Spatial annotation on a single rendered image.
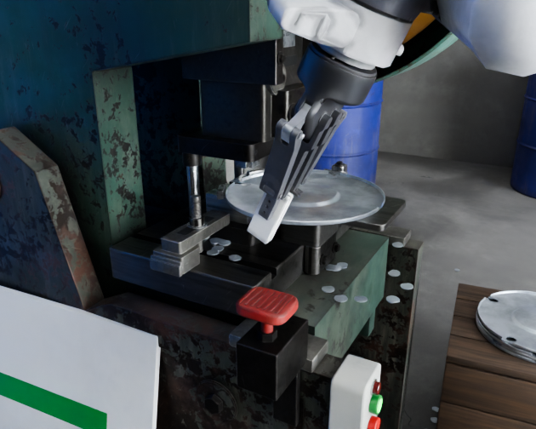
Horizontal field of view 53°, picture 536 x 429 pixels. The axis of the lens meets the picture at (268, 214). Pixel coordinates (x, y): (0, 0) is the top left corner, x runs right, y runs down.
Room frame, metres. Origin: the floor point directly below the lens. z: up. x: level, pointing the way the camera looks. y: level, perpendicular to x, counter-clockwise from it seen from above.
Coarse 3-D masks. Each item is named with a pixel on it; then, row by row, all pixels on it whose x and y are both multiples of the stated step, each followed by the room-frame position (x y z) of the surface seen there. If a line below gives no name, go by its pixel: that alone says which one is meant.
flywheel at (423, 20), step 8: (424, 16) 1.16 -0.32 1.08; (432, 16) 1.16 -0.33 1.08; (416, 24) 1.17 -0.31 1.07; (424, 24) 1.16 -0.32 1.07; (432, 24) 1.18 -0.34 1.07; (408, 32) 1.18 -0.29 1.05; (416, 32) 1.17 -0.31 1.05; (424, 32) 1.21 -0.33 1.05; (408, 40) 1.18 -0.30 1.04; (416, 40) 1.25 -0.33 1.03
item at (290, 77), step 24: (288, 48) 0.96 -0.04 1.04; (288, 72) 0.96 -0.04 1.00; (216, 96) 0.93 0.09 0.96; (240, 96) 0.90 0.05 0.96; (264, 96) 0.88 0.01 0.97; (288, 96) 0.89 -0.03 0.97; (216, 120) 0.93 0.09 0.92; (240, 120) 0.90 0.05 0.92; (264, 120) 0.88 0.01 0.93; (288, 120) 0.89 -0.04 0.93
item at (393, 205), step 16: (384, 208) 0.86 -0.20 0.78; (400, 208) 0.86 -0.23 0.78; (336, 224) 0.93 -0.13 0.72; (352, 224) 0.81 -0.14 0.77; (368, 224) 0.79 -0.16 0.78; (384, 224) 0.79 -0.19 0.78; (288, 240) 0.89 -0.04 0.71; (304, 240) 0.87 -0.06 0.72; (320, 240) 0.87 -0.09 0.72; (336, 240) 0.94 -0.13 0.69; (320, 256) 0.87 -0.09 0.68
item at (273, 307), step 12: (264, 288) 0.62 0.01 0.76; (240, 300) 0.58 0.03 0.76; (252, 300) 0.59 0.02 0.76; (264, 300) 0.58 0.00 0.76; (276, 300) 0.59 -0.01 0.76; (288, 300) 0.58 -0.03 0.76; (240, 312) 0.57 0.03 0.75; (252, 312) 0.56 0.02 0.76; (264, 312) 0.56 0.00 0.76; (276, 312) 0.56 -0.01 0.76; (288, 312) 0.56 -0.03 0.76; (264, 324) 0.58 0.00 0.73; (276, 324) 0.55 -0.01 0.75
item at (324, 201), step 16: (256, 176) 1.04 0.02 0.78; (320, 176) 1.04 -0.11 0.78; (352, 176) 1.03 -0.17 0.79; (240, 192) 0.94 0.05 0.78; (256, 192) 0.94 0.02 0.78; (304, 192) 0.92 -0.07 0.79; (320, 192) 0.92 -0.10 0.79; (336, 192) 0.92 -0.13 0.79; (352, 192) 0.94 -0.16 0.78; (368, 192) 0.94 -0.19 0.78; (240, 208) 0.86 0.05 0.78; (256, 208) 0.86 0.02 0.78; (288, 208) 0.86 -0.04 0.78; (304, 208) 0.86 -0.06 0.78; (320, 208) 0.86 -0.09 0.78; (336, 208) 0.86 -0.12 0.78; (352, 208) 0.86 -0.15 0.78; (288, 224) 0.79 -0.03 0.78; (304, 224) 0.78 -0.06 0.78; (320, 224) 0.78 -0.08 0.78
